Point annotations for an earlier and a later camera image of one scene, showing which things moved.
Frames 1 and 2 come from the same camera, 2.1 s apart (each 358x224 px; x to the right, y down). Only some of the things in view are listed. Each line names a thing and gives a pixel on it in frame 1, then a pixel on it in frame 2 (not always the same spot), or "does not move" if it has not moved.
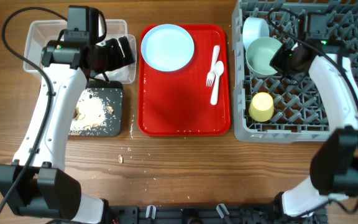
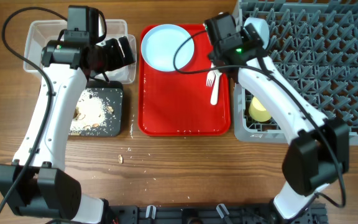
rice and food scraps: x=90 y=114 does not move
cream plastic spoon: x=219 y=70 does not move
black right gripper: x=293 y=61 -> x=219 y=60
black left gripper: x=118 y=60 does not move
